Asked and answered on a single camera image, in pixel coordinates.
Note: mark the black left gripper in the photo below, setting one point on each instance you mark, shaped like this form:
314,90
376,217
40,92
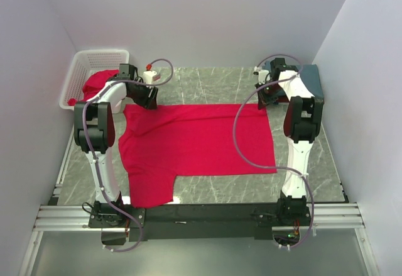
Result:
148,103

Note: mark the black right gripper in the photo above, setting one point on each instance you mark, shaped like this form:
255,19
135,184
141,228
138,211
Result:
264,100

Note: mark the red t-shirt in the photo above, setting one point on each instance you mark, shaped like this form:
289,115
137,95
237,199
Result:
96,82
191,140
281,100

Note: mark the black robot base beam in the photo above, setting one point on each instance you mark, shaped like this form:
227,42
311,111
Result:
192,221

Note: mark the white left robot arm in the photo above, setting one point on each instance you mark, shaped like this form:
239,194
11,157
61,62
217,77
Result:
94,132

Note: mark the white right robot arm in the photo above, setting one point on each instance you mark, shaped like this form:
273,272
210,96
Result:
301,126

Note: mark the folded red t-shirt in stack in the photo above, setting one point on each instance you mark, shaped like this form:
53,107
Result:
281,100

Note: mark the folded teal t-shirt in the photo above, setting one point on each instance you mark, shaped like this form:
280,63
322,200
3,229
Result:
309,75

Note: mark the red t-shirt in basket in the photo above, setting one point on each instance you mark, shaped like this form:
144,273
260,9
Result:
96,82

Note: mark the white plastic laundry basket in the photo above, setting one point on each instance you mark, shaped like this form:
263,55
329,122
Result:
84,64

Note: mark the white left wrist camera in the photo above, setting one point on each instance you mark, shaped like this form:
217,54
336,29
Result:
150,76

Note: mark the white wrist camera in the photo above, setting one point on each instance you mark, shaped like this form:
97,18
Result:
150,76
262,74

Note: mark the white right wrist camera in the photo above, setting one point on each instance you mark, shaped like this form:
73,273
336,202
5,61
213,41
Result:
262,74

